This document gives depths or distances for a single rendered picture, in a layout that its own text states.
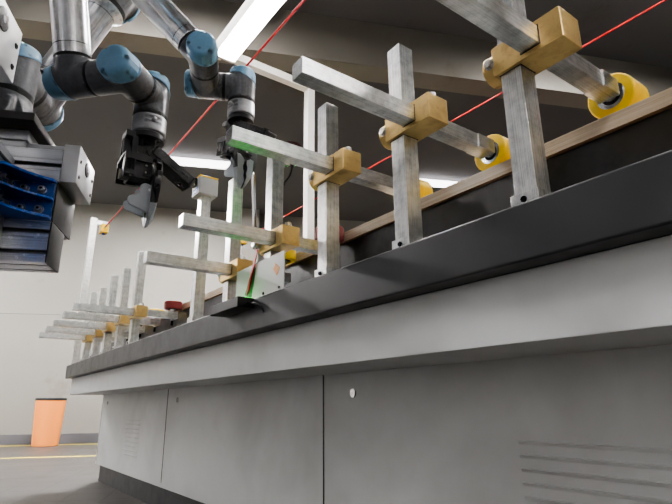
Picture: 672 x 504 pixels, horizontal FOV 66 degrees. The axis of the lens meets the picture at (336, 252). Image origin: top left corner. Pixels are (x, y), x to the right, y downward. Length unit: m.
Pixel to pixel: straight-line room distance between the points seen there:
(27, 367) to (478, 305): 7.59
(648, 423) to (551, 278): 0.27
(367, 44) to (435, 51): 0.57
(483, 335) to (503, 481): 0.33
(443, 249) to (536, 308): 0.17
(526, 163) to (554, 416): 0.43
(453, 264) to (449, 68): 3.74
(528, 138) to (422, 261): 0.24
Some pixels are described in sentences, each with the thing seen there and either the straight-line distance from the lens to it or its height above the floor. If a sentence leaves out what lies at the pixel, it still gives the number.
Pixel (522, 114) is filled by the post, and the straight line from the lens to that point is 0.81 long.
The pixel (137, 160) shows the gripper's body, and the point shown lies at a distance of 1.20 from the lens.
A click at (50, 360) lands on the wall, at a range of 8.05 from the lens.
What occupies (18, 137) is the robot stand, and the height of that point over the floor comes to 1.00.
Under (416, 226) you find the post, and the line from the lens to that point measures 0.92.
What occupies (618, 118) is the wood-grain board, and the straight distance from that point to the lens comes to 0.98.
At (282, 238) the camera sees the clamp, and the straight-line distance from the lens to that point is 1.26.
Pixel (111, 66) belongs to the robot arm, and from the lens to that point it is 1.19.
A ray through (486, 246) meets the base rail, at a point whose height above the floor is 0.65.
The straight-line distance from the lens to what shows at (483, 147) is 1.09.
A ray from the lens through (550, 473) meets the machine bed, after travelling 0.98.
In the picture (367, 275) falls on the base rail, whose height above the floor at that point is 0.67.
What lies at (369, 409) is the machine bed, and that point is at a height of 0.43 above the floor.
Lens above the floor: 0.44
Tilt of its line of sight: 17 degrees up
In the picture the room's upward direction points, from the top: 1 degrees counter-clockwise
